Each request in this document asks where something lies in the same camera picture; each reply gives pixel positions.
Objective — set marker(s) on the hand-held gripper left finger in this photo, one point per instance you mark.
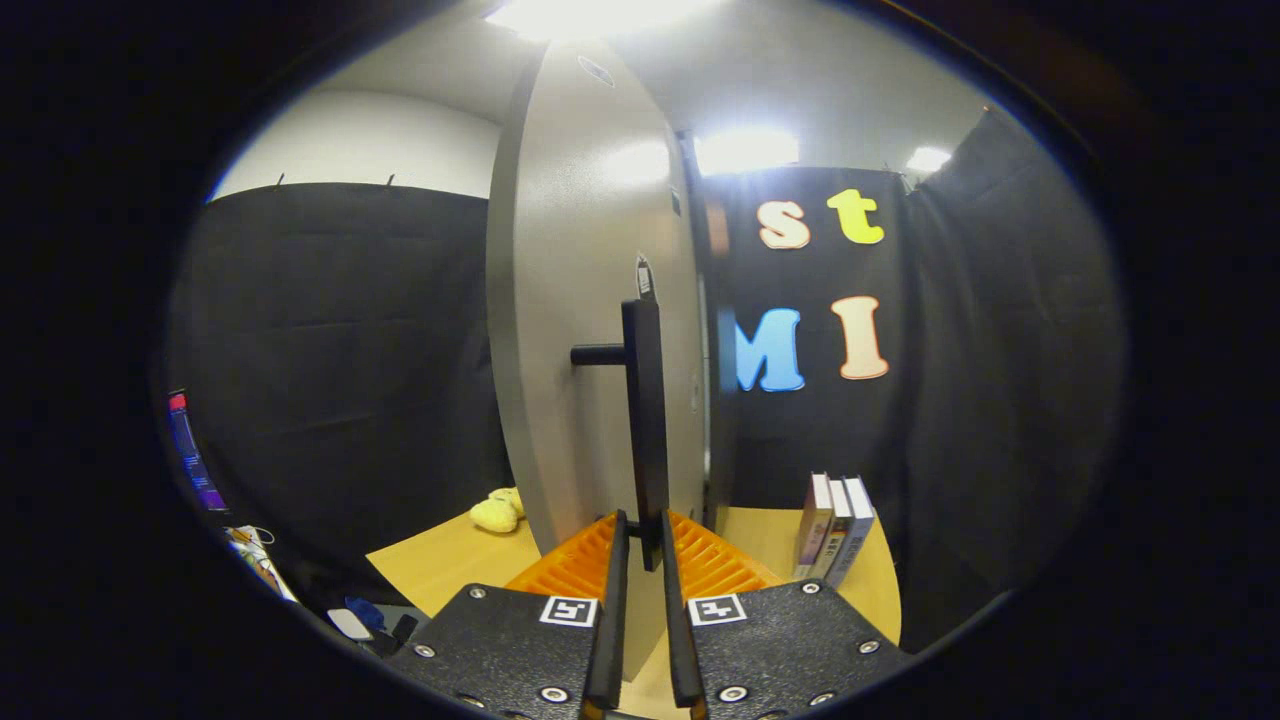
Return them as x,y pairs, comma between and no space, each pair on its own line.
607,640

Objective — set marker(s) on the black backdrop cloth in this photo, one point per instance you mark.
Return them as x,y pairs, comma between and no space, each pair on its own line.
330,350

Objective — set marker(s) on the yellow plush toy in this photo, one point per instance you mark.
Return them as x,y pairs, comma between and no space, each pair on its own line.
495,515

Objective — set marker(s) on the blue spine book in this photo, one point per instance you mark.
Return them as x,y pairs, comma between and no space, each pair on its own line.
856,535

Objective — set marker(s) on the brown spine book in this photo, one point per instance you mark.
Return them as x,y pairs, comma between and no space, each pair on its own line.
836,535

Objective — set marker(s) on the computer screen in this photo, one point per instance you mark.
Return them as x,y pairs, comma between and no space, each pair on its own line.
190,455

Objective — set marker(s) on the small white object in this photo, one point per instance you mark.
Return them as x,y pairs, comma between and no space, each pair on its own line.
350,624

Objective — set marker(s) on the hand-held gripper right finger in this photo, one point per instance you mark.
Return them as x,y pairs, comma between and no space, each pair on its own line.
680,650

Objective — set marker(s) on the dark blue object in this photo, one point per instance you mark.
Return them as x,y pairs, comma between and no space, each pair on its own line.
372,612

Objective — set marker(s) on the large ceiling light panel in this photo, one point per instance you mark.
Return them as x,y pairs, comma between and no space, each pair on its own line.
600,15

